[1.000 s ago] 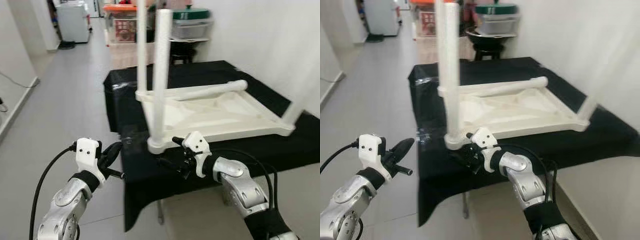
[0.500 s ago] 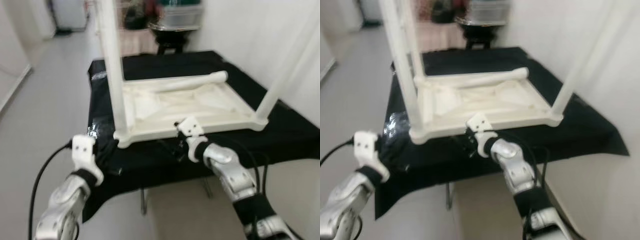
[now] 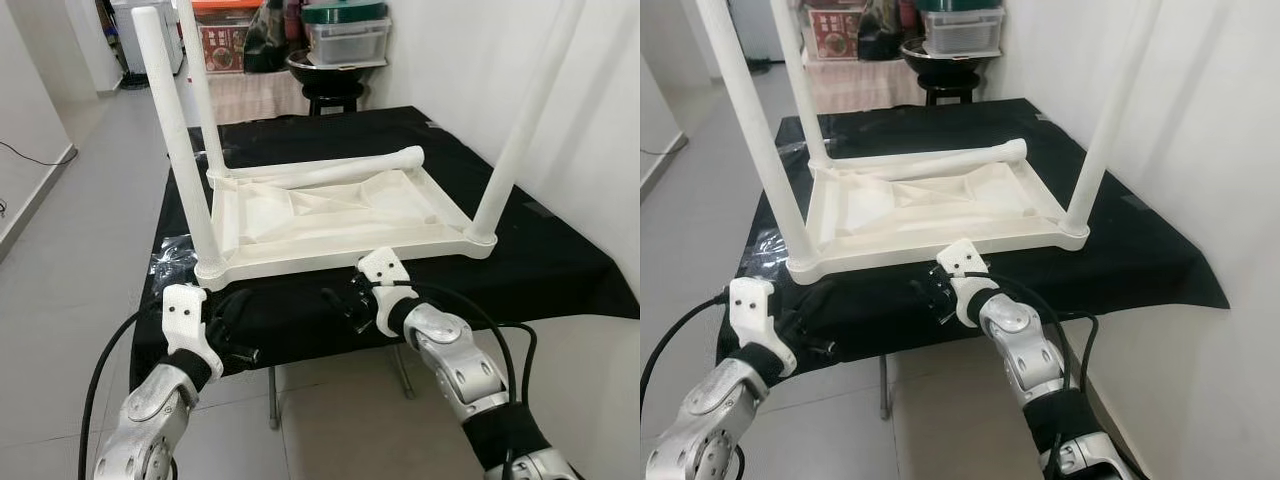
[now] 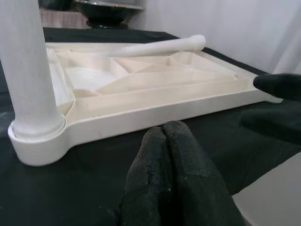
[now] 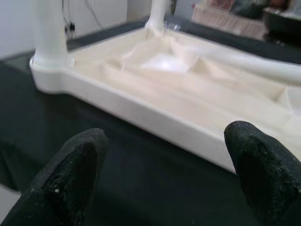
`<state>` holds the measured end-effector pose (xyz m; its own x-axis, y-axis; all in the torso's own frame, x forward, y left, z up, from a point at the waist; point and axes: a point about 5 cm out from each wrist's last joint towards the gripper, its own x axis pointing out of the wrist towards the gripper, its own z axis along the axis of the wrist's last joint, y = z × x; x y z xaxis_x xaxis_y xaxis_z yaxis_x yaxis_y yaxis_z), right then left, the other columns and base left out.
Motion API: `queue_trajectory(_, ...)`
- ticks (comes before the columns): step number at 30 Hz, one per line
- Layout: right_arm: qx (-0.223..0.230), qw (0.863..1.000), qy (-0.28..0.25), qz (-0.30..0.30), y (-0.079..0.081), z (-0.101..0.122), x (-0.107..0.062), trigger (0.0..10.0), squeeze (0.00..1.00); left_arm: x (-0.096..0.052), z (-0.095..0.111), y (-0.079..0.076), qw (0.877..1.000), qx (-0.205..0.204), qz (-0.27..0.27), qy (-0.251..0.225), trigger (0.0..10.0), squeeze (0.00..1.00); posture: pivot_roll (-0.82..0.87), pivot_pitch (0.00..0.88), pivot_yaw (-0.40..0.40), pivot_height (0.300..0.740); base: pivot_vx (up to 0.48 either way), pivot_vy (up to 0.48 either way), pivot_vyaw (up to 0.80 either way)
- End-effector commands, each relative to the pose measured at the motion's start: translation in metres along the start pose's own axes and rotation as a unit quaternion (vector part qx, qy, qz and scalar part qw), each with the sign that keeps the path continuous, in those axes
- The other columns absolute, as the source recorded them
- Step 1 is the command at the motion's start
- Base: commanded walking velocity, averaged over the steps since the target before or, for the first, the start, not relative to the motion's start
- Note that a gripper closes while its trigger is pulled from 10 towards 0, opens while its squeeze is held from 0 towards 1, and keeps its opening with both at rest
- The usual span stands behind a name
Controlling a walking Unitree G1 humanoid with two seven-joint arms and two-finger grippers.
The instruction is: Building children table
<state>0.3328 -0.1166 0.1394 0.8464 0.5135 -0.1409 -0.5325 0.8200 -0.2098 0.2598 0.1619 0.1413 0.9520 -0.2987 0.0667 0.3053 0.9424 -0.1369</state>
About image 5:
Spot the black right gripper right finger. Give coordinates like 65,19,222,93
223,120,301,226

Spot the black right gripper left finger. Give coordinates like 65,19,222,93
0,128,109,226

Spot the white plastic children table top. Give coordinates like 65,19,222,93
29,23,301,176

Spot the black tablecloth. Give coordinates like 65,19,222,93
0,17,301,226

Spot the black cable bundle with plug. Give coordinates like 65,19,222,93
61,0,101,42

